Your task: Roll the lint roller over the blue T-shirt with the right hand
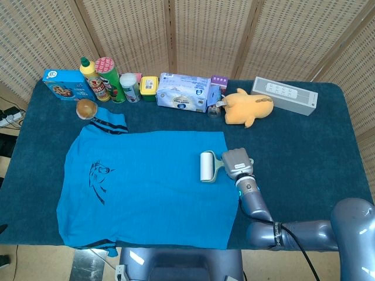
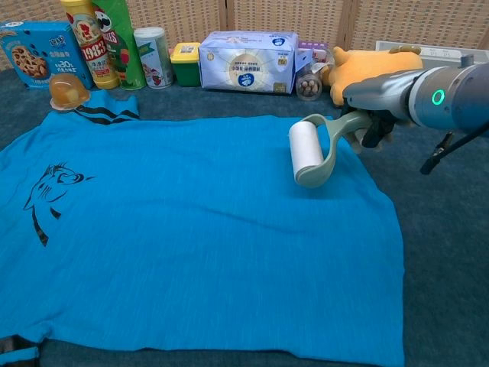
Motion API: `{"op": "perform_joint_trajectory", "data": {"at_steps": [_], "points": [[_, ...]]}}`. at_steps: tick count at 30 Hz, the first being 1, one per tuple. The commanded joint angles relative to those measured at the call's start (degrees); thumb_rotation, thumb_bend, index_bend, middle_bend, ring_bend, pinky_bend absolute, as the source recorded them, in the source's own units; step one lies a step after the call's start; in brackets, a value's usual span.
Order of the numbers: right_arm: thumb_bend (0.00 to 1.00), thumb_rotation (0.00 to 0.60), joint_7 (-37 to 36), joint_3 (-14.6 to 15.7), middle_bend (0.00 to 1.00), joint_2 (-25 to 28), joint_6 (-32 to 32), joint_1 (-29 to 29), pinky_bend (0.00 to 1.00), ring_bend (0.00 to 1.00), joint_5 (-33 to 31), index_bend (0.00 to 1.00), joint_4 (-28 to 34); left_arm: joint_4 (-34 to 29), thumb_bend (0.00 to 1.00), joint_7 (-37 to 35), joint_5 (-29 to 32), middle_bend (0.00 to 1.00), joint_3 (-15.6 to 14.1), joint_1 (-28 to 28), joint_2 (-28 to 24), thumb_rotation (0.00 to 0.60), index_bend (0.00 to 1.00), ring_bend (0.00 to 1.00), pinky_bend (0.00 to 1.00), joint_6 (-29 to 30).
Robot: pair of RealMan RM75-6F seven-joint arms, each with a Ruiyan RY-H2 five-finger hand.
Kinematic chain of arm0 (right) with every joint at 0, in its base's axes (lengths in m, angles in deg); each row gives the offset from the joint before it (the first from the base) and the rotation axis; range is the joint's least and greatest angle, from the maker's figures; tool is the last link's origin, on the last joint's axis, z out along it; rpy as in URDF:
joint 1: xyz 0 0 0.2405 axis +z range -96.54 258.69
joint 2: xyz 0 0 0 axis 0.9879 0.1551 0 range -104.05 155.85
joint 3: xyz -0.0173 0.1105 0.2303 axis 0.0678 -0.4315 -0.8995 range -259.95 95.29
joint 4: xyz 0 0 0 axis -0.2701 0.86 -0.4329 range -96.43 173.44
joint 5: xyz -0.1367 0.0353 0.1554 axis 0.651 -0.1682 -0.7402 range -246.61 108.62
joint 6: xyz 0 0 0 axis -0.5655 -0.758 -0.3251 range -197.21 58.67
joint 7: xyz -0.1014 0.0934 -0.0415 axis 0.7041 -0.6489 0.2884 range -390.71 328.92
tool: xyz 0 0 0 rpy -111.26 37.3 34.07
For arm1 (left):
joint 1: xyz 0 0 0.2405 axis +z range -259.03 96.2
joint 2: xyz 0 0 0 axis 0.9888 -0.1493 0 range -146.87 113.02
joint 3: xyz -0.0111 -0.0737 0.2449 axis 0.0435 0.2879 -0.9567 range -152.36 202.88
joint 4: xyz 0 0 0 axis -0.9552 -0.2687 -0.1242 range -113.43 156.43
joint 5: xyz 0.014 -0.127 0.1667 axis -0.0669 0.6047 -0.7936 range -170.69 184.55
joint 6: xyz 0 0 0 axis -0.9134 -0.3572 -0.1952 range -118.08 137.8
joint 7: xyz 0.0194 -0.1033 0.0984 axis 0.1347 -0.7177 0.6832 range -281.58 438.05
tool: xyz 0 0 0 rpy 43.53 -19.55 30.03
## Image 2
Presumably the right robot hand grey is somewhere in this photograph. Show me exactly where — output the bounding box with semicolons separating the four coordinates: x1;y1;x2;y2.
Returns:
342;70;423;154

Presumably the green lint roller white roll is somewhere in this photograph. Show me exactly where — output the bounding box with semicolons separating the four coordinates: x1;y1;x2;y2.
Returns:
288;113;377;189

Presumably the orange plush toy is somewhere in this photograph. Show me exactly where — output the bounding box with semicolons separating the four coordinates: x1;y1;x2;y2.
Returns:
319;44;424;106

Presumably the long white grey box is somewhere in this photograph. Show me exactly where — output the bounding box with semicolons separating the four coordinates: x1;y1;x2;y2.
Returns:
375;40;489;64

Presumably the clear jar of nuts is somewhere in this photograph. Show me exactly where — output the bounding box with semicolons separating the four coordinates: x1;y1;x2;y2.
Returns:
296;63;325;102

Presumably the purple box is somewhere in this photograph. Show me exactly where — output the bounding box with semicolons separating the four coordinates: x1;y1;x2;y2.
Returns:
296;40;332;66

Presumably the woven wicker folding screen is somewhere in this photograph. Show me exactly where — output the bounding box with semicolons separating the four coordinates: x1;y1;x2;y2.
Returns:
0;0;489;73

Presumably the blue white tissue pack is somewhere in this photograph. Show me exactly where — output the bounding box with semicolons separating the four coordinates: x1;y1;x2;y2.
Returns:
198;31;313;96

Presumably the green box with yellow lid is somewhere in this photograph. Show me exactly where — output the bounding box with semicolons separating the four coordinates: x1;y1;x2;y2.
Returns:
169;41;202;88

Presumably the small white green can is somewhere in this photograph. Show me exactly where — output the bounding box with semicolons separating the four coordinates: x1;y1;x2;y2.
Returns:
133;27;175;90

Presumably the blue t-shirt with cat print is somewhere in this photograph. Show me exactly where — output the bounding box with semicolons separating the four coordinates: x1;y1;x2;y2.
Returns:
0;93;406;367

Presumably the green Pringles can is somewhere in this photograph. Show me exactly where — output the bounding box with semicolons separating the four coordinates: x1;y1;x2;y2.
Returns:
91;0;148;92

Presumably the yellow bottle with red label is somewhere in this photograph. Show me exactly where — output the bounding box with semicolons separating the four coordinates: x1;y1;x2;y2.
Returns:
60;0;121;91

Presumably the amber jelly cup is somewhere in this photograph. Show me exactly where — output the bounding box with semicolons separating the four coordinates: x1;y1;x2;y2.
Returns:
48;73;92;111

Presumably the blue cookie box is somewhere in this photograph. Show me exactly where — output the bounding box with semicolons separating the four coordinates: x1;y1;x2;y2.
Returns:
0;21;95;92

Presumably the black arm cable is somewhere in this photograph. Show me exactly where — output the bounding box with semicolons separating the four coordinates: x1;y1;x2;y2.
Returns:
419;122;489;176

